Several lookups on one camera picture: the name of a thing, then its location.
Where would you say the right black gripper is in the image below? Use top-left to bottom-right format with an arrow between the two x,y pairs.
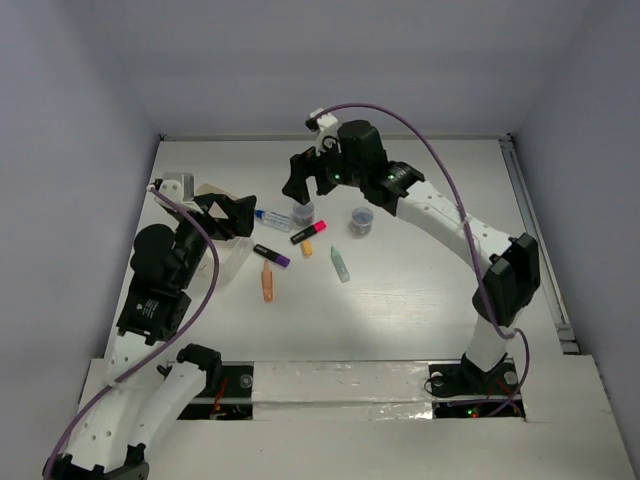
282,130 -> 367,204

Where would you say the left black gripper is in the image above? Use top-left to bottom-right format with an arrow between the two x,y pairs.
174,192 -> 256,289

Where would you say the clear blue spray bottle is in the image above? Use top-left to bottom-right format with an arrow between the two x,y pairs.
254,209 -> 292,232

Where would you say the purple black highlighter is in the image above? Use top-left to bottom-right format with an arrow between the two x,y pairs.
253,244 -> 290,268

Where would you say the paperclip jar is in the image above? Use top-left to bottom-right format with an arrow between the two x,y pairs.
349,207 -> 374,236
291,202 -> 315,228

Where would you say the pink black highlighter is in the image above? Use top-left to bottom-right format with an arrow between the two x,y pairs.
290,221 -> 327,245

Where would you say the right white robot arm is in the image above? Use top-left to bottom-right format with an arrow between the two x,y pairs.
282,114 -> 540,392

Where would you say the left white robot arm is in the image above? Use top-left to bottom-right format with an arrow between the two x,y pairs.
43,188 -> 257,479

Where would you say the white perforated organizer box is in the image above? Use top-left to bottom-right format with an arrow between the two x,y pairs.
195,183 -> 254,289

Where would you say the orange highlighter pen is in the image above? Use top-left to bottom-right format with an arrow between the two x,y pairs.
261,260 -> 274,303

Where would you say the yellow highlighter cap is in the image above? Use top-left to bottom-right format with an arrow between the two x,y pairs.
301,240 -> 313,258

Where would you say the light green highlighter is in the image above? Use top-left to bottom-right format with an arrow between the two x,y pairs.
330,246 -> 350,283

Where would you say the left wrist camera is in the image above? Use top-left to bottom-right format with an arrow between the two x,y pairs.
146,172 -> 197,209

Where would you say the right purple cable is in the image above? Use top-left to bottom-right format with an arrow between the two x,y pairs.
305,103 -> 531,419

